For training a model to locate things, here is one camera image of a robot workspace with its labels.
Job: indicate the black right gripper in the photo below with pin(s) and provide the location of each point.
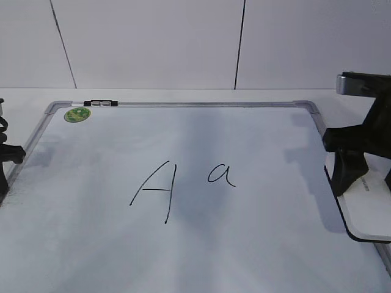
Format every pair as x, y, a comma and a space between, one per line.
350, 143

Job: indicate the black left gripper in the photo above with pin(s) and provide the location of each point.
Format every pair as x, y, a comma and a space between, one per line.
9, 153

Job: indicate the white board eraser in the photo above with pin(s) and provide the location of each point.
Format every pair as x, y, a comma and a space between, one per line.
365, 208

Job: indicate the white board with grey frame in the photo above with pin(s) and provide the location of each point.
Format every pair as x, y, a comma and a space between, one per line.
180, 198

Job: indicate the round green sticker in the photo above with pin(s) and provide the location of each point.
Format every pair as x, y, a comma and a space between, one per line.
77, 115

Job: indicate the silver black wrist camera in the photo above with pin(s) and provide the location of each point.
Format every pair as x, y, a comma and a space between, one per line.
362, 84

